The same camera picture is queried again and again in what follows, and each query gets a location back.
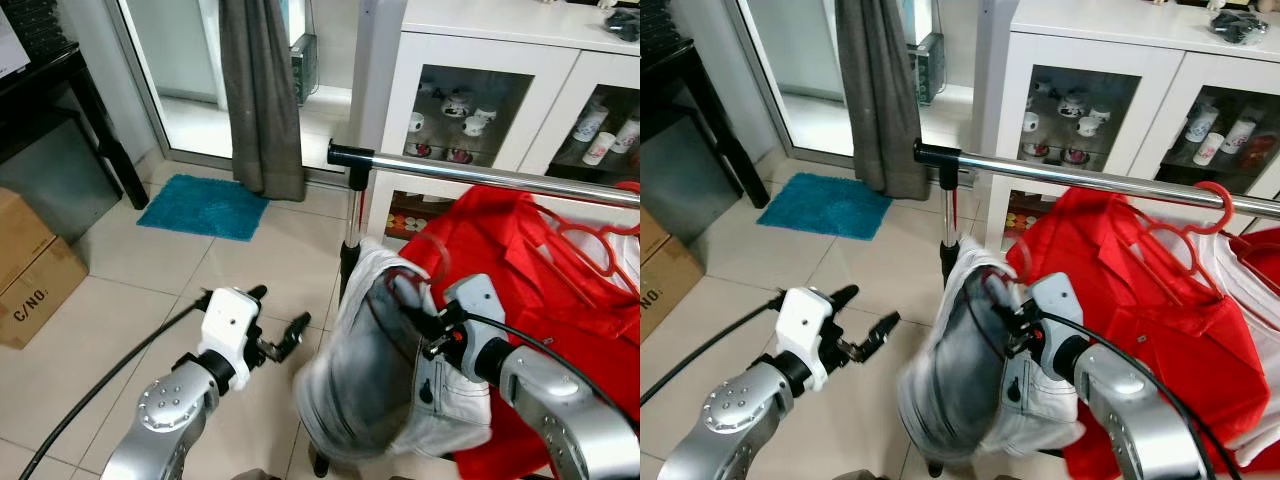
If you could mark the black bag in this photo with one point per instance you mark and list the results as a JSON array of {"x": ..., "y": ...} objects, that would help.
[
  {"x": 1238, "y": 27},
  {"x": 625, "y": 25}
]

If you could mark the white glass-door cabinet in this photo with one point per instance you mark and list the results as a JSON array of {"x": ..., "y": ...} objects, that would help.
[
  {"x": 1100, "y": 50},
  {"x": 500, "y": 50}
]

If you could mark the chrome clothes rail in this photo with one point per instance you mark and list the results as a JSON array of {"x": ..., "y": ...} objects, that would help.
[
  {"x": 1080, "y": 177},
  {"x": 480, "y": 174}
]

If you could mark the small white mug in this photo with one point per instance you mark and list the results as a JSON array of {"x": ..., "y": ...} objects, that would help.
[
  {"x": 416, "y": 122},
  {"x": 1031, "y": 122}
]

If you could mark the red shirt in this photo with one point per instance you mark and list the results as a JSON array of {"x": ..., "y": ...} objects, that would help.
[
  {"x": 1150, "y": 330},
  {"x": 560, "y": 330}
]

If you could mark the grey metal cabinet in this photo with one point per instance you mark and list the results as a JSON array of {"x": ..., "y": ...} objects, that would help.
[
  {"x": 55, "y": 180},
  {"x": 685, "y": 180}
]

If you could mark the cardboard box with C/NO print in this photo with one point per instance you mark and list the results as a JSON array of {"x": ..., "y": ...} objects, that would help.
[
  {"x": 655, "y": 290},
  {"x": 35, "y": 270}
]

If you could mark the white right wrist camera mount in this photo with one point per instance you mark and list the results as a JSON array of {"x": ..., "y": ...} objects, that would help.
[
  {"x": 1055, "y": 300},
  {"x": 478, "y": 305}
]

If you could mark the black boxy device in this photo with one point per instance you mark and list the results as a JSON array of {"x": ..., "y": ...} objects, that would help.
[
  {"x": 305, "y": 70},
  {"x": 932, "y": 70}
]

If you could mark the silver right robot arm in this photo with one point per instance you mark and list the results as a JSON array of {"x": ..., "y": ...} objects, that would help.
[
  {"x": 1140, "y": 410},
  {"x": 570, "y": 400}
]

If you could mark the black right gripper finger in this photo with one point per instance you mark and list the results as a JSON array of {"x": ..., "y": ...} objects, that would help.
[
  {"x": 408, "y": 293},
  {"x": 997, "y": 290}
]

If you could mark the red plastic hanger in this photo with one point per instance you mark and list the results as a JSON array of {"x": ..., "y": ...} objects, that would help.
[
  {"x": 446, "y": 262},
  {"x": 1225, "y": 200},
  {"x": 1030, "y": 262},
  {"x": 630, "y": 185}
]

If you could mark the glass sliding door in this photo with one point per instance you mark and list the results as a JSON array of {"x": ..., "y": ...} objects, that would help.
[
  {"x": 190, "y": 60},
  {"x": 800, "y": 60}
]

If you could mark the blue floor mat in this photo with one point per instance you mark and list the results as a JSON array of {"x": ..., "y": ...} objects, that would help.
[
  {"x": 825, "y": 205},
  {"x": 205, "y": 207}
]

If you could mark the tall white cup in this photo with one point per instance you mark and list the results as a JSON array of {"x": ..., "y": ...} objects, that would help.
[
  {"x": 598, "y": 149},
  {"x": 1240, "y": 136},
  {"x": 590, "y": 123},
  {"x": 1208, "y": 149},
  {"x": 627, "y": 135},
  {"x": 1201, "y": 123}
]

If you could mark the black desk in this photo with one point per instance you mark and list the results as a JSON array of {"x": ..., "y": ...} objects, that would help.
[
  {"x": 60, "y": 90},
  {"x": 690, "y": 90}
]

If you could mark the grey white jeans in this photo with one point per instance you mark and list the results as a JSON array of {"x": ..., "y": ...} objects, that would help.
[
  {"x": 360, "y": 370},
  {"x": 950, "y": 380}
]

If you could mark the chrome black rack post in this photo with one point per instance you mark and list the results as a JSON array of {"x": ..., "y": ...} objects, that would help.
[
  {"x": 352, "y": 215},
  {"x": 948, "y": 215}
]

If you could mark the black white teapot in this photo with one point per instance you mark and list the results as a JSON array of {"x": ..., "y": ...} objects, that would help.
[
  {"x": 1073, "y": 104},
  {"x": 457, "y": 102}
]

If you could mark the grey curtain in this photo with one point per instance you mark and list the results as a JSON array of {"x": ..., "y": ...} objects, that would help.
[
  {"x": 260, "y": 100},
  {"x": 880, "y": 100}
]

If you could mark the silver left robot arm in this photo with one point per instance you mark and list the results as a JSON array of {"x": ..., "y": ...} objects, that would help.
[
  {"x": 165, "y": 405},
  {"x": 730, "y": 410}
]

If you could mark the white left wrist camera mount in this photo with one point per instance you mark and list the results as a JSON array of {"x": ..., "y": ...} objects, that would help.
[
  {"x": 805, "y": 330},
  {"x": 228, "y": 325}
]

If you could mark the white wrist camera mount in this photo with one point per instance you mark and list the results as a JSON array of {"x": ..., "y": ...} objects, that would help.
[
  {"x": 228, "y": 325},
  {"x": 805, "y": 330},
  {"x": 1055, "y": 300},
  {"x": 478, "y": 305}
]

